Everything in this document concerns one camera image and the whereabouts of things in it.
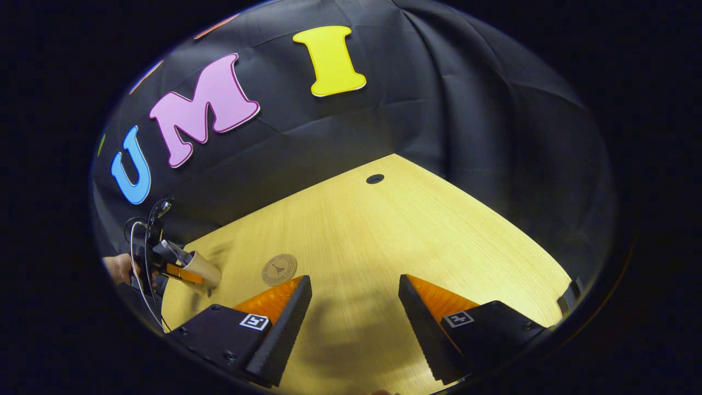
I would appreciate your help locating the beige cup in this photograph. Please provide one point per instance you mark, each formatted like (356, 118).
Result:
(207, 269)

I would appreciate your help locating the wooden desktop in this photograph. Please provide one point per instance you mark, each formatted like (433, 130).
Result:
(384, 230)

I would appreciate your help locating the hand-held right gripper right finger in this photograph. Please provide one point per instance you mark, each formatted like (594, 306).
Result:
(422, 332)

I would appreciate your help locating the black desk edge clamp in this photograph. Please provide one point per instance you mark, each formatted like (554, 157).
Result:
(570, 296)

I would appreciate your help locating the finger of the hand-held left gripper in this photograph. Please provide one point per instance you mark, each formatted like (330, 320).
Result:
(184, 274)

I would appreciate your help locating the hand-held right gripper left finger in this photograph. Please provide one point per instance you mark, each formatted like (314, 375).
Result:
(285, 329)

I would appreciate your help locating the round cork coaster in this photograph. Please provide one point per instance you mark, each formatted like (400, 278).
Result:
(279, 269)

